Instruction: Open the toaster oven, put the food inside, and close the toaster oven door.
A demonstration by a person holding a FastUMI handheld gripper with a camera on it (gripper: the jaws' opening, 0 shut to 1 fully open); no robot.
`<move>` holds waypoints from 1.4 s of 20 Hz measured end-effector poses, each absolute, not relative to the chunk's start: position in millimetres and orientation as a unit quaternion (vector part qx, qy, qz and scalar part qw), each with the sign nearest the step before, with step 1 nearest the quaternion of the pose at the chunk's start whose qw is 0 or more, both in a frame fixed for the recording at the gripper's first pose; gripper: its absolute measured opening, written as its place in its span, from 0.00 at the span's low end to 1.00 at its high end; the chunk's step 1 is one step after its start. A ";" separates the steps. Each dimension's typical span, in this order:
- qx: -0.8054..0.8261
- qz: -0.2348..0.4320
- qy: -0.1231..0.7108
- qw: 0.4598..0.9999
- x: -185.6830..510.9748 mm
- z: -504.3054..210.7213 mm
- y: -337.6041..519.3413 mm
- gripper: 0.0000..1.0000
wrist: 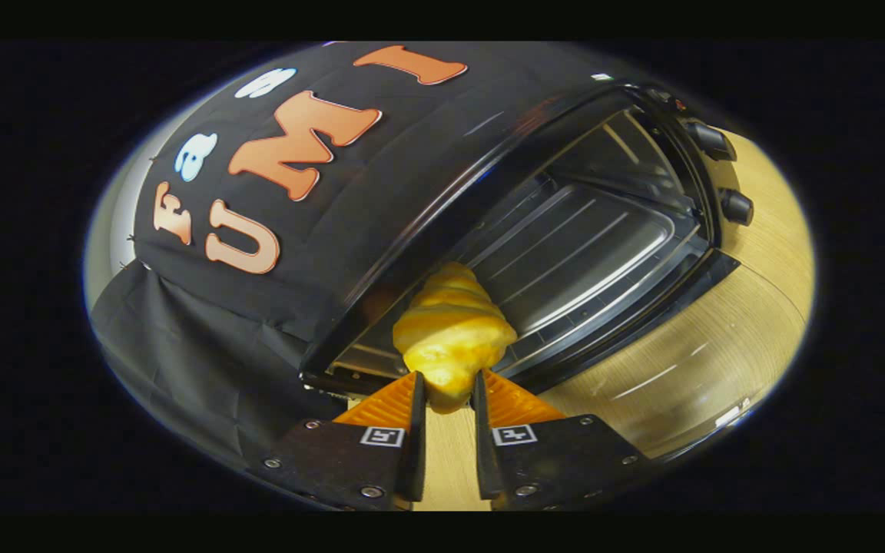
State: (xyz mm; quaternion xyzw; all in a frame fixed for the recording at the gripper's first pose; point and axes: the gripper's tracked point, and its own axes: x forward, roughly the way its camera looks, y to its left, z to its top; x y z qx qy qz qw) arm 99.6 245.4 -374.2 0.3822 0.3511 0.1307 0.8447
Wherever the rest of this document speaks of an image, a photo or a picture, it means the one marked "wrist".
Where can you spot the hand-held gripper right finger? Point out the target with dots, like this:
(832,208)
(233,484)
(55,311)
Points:
(482,453)

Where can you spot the black toaster oven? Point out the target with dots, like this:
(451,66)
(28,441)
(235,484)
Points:
(588,253)

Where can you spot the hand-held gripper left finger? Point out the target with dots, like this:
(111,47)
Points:
(414,453)

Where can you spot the golden croissant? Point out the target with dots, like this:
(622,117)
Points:
(454,330)

